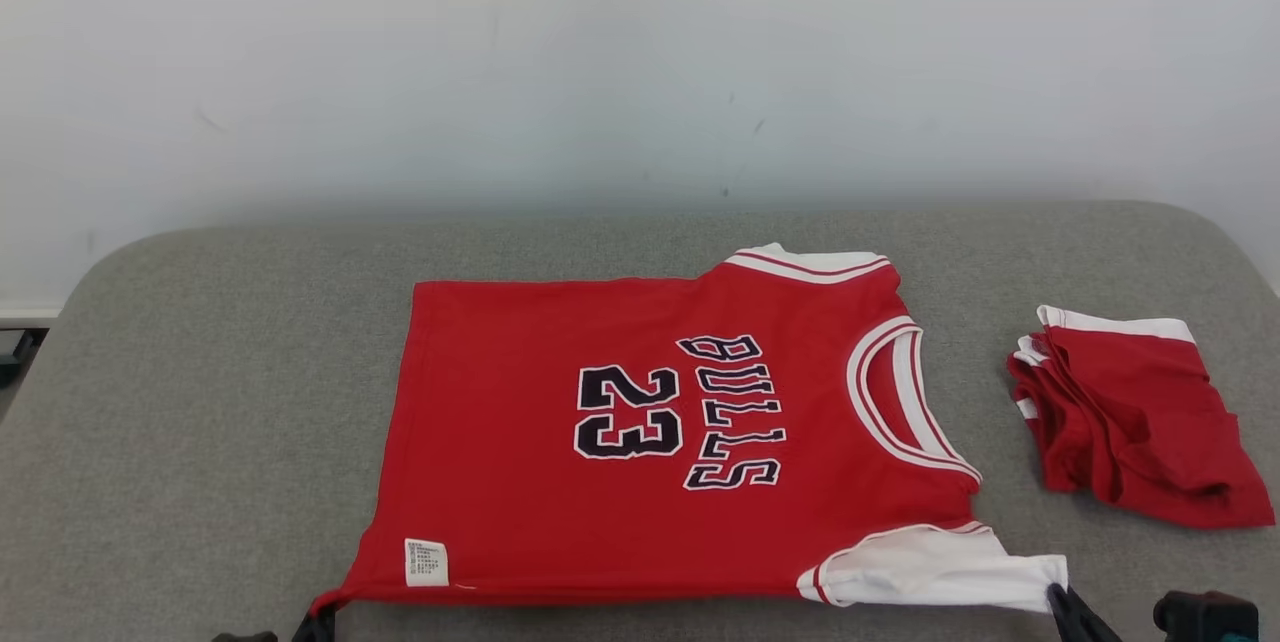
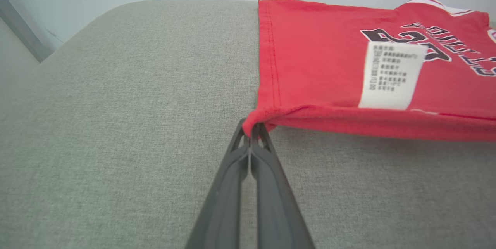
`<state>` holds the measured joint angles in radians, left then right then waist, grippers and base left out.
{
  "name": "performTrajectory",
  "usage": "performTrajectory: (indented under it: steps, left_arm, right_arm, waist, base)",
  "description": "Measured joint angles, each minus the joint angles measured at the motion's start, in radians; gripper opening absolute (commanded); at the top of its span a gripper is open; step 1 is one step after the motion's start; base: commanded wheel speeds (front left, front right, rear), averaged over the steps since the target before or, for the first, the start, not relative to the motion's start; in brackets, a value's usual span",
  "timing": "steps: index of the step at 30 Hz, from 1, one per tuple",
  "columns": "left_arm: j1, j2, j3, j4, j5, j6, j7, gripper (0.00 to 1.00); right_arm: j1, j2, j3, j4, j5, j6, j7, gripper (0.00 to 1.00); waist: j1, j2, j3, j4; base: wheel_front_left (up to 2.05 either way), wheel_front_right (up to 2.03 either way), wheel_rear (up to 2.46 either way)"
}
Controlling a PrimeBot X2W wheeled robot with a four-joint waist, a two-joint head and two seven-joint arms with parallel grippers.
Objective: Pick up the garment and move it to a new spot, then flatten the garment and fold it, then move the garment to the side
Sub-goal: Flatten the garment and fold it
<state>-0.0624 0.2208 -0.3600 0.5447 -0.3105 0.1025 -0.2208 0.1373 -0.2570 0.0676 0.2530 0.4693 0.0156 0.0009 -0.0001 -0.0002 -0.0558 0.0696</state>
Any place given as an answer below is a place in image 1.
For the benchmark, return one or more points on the red Bulls 23 jersey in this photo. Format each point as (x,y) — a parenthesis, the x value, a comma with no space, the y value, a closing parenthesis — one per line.
(500,482)

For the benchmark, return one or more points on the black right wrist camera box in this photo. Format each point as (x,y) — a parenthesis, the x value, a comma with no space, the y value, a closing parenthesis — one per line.
(1200,617)

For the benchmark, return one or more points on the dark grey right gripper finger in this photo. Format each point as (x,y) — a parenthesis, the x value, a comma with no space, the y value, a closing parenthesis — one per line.
(1075,622)

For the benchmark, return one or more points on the white wall baseboard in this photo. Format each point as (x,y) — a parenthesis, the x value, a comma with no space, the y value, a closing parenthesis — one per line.
(25,314)

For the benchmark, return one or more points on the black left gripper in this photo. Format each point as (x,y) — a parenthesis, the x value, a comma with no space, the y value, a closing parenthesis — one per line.
(245,637)

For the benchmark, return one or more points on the red shorts white trim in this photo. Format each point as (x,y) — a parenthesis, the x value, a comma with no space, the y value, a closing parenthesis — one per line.
(1130,422)

